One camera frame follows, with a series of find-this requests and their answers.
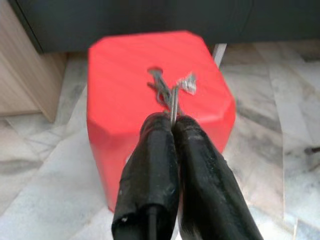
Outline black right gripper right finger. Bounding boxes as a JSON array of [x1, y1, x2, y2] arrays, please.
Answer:
[[174, 115, 265, 240]]

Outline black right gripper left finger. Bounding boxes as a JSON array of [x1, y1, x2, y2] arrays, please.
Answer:
[[111, 112, 179, 240]]

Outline silver keys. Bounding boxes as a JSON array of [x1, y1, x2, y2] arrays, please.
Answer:
[[146, 66, 199, 126]]

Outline red plastic stool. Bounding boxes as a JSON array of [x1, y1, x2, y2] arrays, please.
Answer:
[[86, 29, 237, 214]]

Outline white furniture leg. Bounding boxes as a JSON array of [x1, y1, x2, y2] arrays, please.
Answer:
[[212, 42, 228, 69]]

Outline dark grey furniture panel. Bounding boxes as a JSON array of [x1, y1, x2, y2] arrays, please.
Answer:
[[9, 0, 320, 55]]

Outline light wooden cabinet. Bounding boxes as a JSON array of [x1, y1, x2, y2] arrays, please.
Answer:
[[0, 0, 68, 124]]

